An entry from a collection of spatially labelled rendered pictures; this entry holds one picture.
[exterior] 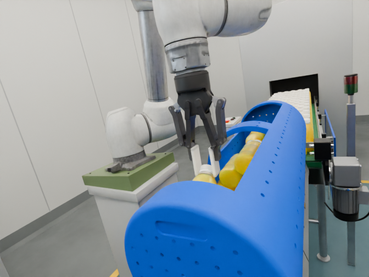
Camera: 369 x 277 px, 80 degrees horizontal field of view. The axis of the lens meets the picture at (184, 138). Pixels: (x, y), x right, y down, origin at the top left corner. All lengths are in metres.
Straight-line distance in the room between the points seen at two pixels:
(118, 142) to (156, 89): 0.29
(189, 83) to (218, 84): 5.27
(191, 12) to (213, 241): 0.38
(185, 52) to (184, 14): 0.06
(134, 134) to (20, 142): 2.26
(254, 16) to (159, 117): 0.64
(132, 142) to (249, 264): 0.80
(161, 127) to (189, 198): 0.77
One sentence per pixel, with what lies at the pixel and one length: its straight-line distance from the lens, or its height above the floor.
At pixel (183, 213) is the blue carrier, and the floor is 1.22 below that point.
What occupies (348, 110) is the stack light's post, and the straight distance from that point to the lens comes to 1.55.
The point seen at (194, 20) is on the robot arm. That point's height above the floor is 1.49.
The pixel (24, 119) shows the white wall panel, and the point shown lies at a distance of 3.19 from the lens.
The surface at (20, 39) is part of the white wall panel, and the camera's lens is 3.40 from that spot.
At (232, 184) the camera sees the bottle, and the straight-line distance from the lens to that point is 0.68.
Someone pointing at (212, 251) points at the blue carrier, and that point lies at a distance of 0.33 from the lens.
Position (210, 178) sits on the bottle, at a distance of 0.50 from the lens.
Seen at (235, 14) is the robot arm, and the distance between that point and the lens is 0.53.
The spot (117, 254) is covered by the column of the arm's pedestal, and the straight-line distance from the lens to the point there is 1.31.
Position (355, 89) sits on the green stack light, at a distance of 1.53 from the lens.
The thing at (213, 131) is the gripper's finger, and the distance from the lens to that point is 0.49.
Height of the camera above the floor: 1.39
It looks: 14 degrees down
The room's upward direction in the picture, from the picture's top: 11 degrees counter-clockwise
